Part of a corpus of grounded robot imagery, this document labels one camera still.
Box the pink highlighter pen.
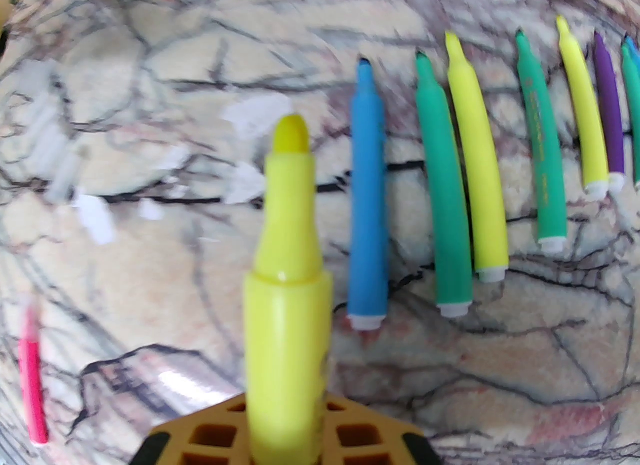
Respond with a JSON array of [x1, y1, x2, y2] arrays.
[[17, 303, 50, 448]]

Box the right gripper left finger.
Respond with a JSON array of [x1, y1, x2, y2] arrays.
[[129, 393, 249, 465]]

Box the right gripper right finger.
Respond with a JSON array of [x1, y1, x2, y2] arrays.
[[325, 398, 443, 465]]

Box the purple highlighter pen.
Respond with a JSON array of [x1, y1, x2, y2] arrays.
[[593, 30, 627, 193]]

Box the yellow highlighter pen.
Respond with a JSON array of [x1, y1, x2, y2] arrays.
[[444, 30, 510, 284], [243, 114, 334, 465], [556, 15, 611, 200]]

